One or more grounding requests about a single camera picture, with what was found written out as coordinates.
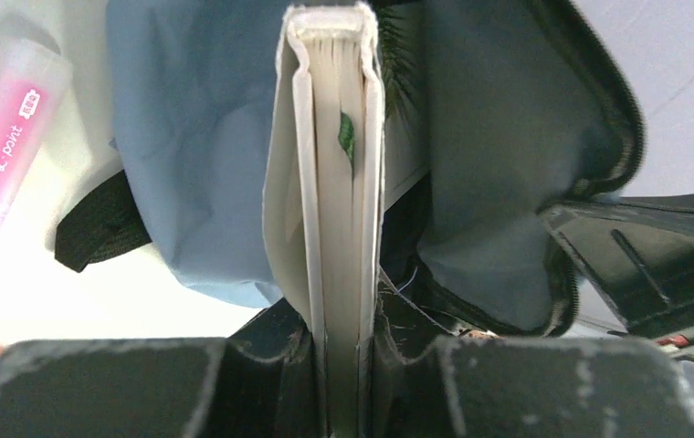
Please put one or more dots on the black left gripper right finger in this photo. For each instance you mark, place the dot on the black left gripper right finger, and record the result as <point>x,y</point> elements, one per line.
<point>429,383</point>

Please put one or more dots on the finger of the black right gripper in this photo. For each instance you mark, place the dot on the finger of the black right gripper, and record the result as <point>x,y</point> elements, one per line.
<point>639,255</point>

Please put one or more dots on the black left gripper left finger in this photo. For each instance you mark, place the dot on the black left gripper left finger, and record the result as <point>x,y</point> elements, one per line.
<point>259,382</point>

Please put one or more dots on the blue student backpack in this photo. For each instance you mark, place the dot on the blue student backpack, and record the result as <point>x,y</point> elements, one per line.
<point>524,107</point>

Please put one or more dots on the dark green book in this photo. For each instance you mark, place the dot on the dark green book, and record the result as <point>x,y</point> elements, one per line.
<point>323,196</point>

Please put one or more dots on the white palm leaf book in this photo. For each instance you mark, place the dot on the white palm leaf book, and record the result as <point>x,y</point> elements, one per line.
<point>401,57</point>

